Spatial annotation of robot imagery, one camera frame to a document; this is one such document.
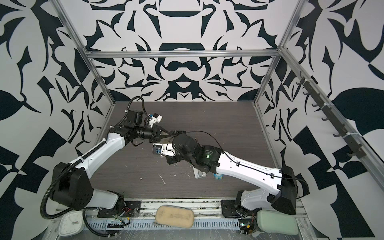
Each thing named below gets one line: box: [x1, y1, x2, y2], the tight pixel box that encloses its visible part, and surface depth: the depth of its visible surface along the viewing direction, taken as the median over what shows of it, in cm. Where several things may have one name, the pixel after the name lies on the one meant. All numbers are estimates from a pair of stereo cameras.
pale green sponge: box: [256, 210, 299, 235], surface depth 70 cm
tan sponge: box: [155, 205, 195, 228], surface depth 70 cm
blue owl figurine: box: [213, 173, 224, 180], surface depth 85 cm
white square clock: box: [58, 210, 85, 237], surface depth 69 cm
